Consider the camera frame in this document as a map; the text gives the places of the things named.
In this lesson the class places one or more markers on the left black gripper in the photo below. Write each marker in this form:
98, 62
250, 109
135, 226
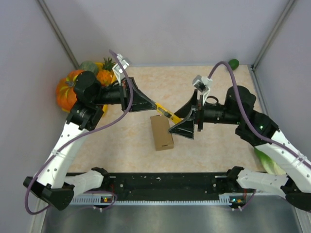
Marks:
140, 101

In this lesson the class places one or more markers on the green lime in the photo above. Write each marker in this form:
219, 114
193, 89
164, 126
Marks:
234, 64

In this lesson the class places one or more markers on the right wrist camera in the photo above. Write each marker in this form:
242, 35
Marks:
203, 84

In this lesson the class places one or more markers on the small pineapple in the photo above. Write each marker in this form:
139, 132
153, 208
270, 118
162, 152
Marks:
105, 74

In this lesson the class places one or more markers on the yellow utility knife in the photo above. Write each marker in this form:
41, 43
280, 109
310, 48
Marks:
167, 113

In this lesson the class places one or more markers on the yellow plastic tray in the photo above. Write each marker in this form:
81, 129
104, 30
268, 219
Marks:
65, 95

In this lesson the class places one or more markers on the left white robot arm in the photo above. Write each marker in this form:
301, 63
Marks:
51, 183

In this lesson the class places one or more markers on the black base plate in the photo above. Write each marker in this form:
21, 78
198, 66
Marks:
185, 186

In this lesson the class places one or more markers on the orange pumpkin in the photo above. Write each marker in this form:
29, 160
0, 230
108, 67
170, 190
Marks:
65, 95

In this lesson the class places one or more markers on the aluminium frame rail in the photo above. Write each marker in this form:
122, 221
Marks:
145, 201

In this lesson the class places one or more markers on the brown cardboard express box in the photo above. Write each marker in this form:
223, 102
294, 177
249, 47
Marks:
163, 140

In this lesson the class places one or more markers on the green lettuce head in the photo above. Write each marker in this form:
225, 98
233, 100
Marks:
268, 164

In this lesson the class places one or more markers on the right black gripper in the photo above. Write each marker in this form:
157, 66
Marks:
186, 128

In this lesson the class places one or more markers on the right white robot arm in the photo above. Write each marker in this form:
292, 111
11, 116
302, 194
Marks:
263, 134

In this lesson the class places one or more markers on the green squash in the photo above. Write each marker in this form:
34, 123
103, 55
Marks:
89, 66

